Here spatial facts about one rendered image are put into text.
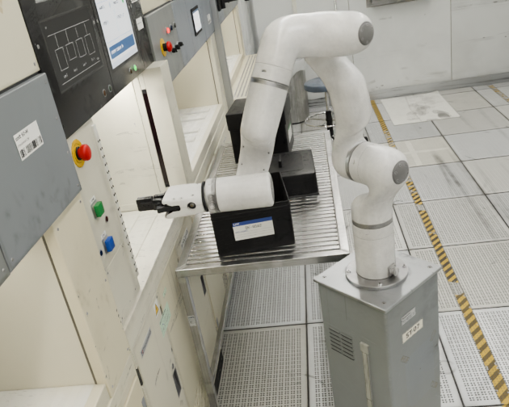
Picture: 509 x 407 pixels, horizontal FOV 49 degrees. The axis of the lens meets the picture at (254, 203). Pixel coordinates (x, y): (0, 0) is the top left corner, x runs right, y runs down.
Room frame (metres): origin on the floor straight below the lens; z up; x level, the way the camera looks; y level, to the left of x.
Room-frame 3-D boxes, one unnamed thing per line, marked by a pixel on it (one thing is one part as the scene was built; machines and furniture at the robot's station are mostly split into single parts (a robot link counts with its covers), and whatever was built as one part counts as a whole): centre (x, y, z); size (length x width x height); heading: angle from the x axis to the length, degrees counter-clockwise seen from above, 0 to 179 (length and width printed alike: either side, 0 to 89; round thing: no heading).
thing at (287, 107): (2.73, -0.10, 0.89); 0.29 x 0.29 x 0.25; 77
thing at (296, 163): (2.25, -0.14, 0.83); 0.29 x 0.29 x 0.13; 84
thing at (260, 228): (1.86, 0.02, 0.85); 0.28 x 0.28 x 0.17; 0
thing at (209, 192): (1.25, 0.10, 1.20); 0.09 x 0.03 x 0.08; 172
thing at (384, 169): (1.43, -0.35, 1.07); 0.19 x 0.12 x 0.24; 32
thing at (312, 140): (2.29, -0.08, 0.38); 1.30 x 0.60 x 0.76; 172
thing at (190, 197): (1.26, 0.16, 1.20); 0.11 x 0.10 x 0.07; 82
